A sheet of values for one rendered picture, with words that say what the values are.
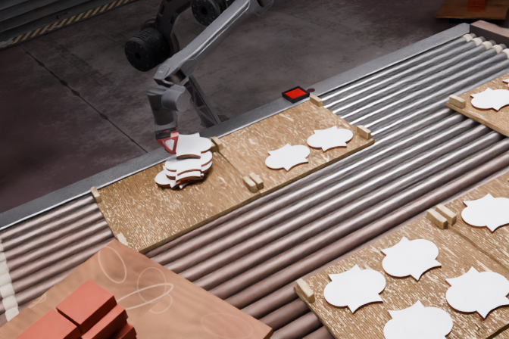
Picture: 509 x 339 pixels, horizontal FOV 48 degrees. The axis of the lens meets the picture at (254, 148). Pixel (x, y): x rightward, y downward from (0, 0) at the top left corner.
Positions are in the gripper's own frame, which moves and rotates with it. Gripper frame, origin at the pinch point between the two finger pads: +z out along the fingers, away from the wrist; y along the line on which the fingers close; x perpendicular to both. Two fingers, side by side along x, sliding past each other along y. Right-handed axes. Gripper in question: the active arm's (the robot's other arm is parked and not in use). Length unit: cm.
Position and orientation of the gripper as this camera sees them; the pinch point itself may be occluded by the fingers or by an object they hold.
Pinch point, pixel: (172, 144)
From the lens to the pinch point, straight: 180.0
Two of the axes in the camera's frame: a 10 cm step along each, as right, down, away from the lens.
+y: -1.3, -5.5, 8.3
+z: 1.7, 8.1, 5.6
